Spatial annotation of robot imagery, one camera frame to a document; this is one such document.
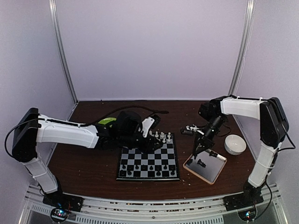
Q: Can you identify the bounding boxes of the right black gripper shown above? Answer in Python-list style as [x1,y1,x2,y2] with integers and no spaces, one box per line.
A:
[192,115,226,155]

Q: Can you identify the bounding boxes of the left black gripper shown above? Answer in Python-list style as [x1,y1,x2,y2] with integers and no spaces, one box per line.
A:
[119,132,164,155]

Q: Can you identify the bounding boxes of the black white chess board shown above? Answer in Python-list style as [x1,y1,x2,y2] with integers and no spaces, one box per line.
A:
[116,133,180,181]

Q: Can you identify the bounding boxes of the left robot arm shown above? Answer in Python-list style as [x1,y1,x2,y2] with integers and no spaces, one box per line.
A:
[10,107,162,207]

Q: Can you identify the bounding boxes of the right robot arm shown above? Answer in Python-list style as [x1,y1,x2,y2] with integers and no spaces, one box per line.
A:
[192,95,289,206]

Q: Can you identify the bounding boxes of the black chess pieces pile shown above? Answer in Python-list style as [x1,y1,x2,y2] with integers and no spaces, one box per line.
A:
[197,159,206,168]

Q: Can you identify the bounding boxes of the wooden metal tray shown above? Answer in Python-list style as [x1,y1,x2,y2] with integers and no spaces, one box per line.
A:
[183,149,227,185]

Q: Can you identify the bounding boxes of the white bowl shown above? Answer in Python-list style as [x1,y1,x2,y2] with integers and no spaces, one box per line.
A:
[224,134,247,155]

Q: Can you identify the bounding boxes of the green plate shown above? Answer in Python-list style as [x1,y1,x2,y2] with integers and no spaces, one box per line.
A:
[98,117,116,125]

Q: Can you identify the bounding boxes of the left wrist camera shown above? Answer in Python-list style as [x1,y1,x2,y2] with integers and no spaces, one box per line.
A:
[141,114,161,138]

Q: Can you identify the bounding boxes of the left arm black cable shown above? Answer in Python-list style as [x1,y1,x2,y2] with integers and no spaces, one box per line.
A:
[5,106,169,161]

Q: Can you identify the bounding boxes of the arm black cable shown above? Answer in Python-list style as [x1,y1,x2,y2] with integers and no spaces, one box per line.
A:
[266,130,296,210]
[5,106,169,161]

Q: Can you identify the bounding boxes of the front aluminium rail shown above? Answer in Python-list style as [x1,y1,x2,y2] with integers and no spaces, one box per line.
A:
[18,183,288,224]

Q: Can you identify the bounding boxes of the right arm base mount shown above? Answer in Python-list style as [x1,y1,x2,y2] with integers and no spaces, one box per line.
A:
[223,193,264,211]

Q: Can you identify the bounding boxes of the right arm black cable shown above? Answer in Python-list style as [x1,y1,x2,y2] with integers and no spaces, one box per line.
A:
[266,130,296,210]

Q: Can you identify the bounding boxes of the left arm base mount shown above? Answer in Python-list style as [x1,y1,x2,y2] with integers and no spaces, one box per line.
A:
[43,194,84,212]

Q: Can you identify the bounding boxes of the left aluminium frame post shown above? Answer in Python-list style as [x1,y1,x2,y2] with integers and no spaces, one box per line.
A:
[49,0,78,104]

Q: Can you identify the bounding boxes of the aluminium frame post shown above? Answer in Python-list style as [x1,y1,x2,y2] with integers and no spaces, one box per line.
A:
[49,0,78,104]
[228,0,256,95]

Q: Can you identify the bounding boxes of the right aluminium frame post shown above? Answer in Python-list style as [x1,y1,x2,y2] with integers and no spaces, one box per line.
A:
[228,0,256,95]

